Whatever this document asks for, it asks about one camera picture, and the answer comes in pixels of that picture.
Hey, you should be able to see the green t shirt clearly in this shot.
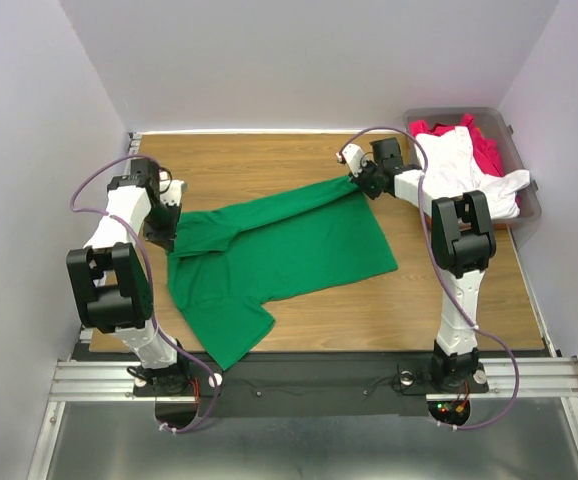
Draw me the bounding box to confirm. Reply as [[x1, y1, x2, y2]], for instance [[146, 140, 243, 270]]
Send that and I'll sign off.
[[167, 176, 398, 370]]

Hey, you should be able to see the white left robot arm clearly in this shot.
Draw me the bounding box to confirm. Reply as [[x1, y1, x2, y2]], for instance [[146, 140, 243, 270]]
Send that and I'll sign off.
[[66, 155, 192, 396]]

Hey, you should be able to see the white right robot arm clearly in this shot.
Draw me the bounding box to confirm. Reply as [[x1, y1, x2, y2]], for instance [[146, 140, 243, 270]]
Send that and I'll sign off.
[[338, 137, 496, 390]]

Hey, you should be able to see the white t shirt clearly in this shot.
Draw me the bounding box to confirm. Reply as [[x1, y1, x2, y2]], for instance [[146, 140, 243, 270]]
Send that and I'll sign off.
[[415, 126, 531, 220]]

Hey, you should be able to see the red t shirt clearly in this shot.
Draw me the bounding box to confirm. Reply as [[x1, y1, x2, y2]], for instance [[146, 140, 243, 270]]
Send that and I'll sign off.
[[408, 113, 523, 211]]

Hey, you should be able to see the clear plastic bin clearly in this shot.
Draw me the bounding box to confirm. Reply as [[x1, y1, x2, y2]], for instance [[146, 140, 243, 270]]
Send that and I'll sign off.
[[402, 107, 542, 228]]

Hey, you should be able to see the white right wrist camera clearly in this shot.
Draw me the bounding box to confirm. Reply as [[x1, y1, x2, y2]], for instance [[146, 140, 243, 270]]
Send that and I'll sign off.
[[337, 143, 369, 177]]

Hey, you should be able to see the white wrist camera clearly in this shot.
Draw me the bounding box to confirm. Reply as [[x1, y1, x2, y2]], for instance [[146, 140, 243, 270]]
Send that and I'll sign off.
[[159, 180, 187, 206], [337, 143, 369, 177]]

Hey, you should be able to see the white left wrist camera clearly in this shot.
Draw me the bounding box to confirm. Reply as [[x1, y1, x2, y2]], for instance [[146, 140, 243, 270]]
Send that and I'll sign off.
[[159, 180, 187, 206]]

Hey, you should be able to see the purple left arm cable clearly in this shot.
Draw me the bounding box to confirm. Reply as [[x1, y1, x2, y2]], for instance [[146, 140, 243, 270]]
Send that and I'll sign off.
[[70, 154, 223, 435]]

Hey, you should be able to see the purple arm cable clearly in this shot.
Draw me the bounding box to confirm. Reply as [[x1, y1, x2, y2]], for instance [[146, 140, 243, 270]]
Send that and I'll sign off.
[[337, 125, 522, 432], [70, 154, 223, 435]]

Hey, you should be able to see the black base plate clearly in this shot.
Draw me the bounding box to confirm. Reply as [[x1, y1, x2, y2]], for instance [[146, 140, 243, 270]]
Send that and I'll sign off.
[[127, 352, 488, 421]]

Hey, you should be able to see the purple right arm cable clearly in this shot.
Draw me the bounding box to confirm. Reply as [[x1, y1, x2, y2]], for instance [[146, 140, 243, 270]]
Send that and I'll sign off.
[[337, 125, 522, 432]]

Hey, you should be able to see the aluminium frame rail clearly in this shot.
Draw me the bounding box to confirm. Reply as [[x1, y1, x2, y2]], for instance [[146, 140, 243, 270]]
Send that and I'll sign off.
[[49, 354, 578, 402]]

